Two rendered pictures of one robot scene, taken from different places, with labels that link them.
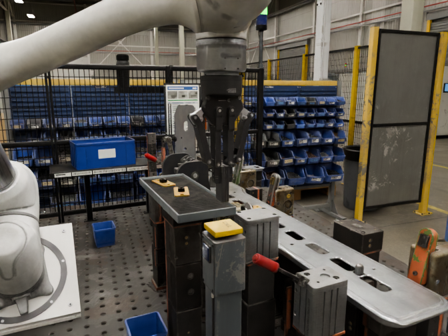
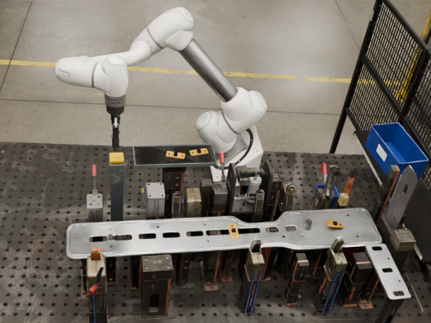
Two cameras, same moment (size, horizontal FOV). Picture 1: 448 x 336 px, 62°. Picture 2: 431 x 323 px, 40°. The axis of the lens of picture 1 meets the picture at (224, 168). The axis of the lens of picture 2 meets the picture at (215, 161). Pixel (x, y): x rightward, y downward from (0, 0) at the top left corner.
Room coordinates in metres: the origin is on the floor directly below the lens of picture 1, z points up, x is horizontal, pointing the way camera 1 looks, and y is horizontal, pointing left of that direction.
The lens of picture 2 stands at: (1.48, -1.84, 2.90)
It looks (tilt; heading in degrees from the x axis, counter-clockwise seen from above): 41 degrees down; 100
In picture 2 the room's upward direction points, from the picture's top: 8 degrees clockwise
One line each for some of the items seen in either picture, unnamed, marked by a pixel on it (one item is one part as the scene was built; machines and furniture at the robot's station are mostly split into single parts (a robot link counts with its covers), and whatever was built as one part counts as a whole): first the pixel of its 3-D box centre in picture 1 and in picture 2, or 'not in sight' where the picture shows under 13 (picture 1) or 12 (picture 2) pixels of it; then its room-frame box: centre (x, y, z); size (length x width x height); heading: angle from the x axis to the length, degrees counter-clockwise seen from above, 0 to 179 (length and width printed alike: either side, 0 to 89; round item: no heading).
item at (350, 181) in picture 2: (164, 189); (340, 207); (1.74, 0.29, 0.95); 0.03 x 0.01 x 0.50; 25
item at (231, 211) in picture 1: (181, 193); (174, 155); (0.94, 0.11, 1.16); 0.37 x 0.14 x 0.02; 25
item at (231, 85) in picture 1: (221, 100); (115, 111); (0.70, 0.00, 1.41); 0.08 x 0.07 x 0.09; 115
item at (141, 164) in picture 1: (139, 164); (405, 188); (2.02, 0.47, 1.01); 0.90 x 0.22 x 0.03; 115
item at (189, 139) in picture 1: (185, 137); (399, 198); (1.96, 0.20, 1.17); 0.12 x 0.01 x 0.34; 115
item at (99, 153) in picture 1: (103, 152); (395, 152); (1.94, 0.64, 1.09); 0.30 x 0.17 x 0.13; 121
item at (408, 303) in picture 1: (254, 211); (229, 233); (1.27, -0.11, 1.00); 1.38 x 0.22 x 0.02; 25
